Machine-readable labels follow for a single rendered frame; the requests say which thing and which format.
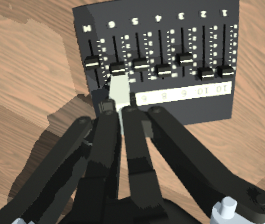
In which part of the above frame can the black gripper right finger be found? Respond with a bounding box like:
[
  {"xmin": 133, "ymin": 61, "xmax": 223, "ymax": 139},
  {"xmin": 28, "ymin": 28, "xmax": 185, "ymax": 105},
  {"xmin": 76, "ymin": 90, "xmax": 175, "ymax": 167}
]
[{"xmin": 119, "ymin": 72, "xmax": 265, "ymax": 224}]

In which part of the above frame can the black lighting desk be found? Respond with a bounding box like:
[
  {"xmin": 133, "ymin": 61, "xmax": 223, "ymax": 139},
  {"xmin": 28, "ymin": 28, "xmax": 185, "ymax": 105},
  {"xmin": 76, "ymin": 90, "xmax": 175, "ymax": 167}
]
[{"xmin": 72, "ymin": 0, "xmax": 239, "ymax": 126}]

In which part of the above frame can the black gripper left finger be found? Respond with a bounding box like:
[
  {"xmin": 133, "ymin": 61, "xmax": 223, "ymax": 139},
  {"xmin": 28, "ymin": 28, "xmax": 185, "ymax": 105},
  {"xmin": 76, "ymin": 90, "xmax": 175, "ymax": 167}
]
[{"xmin": 0, "ymin": 74, "xmax": 124, "ymax": 224}]

